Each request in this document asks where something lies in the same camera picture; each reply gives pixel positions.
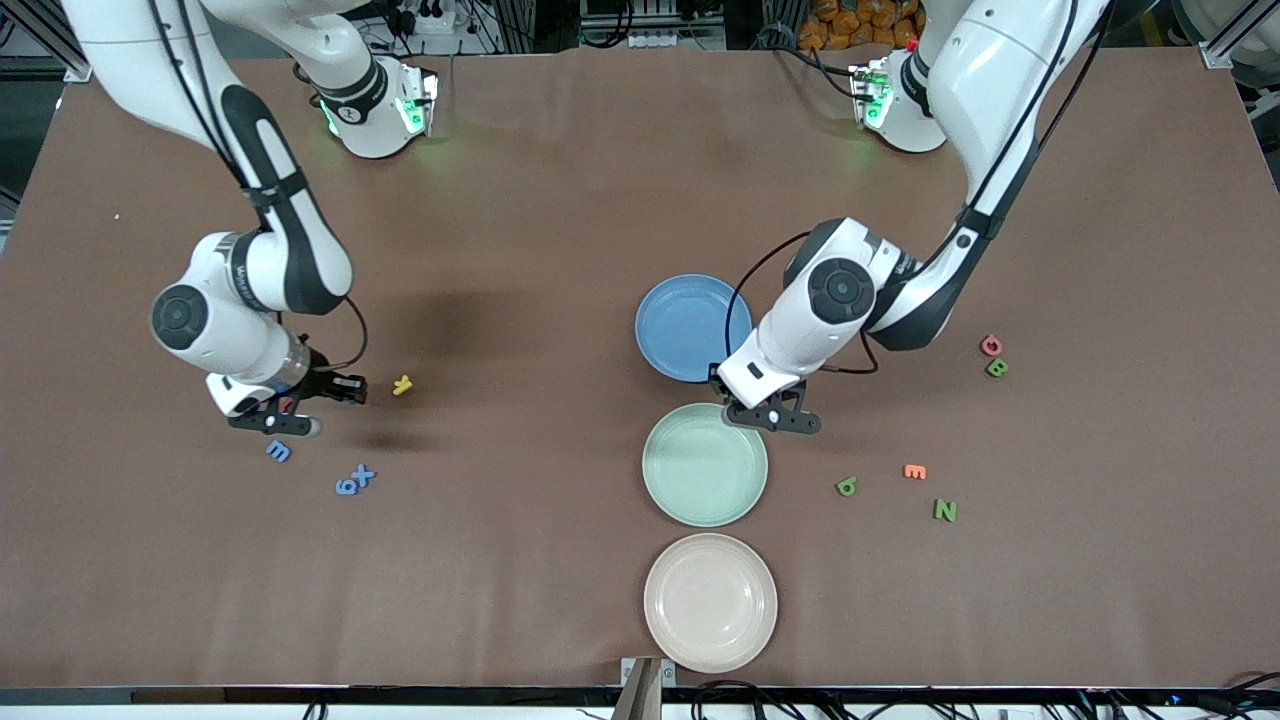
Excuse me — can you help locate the blue plate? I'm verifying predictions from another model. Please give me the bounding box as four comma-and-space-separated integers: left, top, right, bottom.
634, 273, 754, 384

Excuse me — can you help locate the light green plate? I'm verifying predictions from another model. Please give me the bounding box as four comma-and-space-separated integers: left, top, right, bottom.
641, 402, 770, 529

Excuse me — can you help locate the pale pink plate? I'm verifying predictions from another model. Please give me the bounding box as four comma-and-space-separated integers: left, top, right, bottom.
643, 532, 779, 675

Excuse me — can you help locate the brown table cover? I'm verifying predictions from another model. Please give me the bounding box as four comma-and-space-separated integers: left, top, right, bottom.
0, 45, 1280, 693

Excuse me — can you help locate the long white power strip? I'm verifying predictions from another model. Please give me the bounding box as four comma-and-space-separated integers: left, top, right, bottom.
626, 29, 727, 51

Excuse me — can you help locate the orange objects pile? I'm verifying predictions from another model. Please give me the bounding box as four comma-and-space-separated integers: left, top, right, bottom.
798, 0, 923, 53

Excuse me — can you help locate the white power strip with plugs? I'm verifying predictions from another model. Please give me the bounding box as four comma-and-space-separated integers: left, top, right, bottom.
400, 0, 457, 37

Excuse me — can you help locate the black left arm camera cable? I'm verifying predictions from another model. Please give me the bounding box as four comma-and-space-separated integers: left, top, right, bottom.
724, 0, 1113, 376

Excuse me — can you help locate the black table edge rail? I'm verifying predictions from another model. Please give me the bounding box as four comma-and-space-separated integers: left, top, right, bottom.
0, 685, 1280, 707

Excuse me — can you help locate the metal table edge bracket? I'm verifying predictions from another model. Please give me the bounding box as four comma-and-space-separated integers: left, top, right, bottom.
612, 656, 677, 720

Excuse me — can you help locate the black base power cable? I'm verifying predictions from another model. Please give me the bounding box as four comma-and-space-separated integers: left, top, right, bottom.
760, 25, 863, 101

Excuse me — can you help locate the aluminium frame profile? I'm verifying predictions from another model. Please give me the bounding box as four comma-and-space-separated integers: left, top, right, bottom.
20, 0, 93, 84
1200, 0, 1263, 71

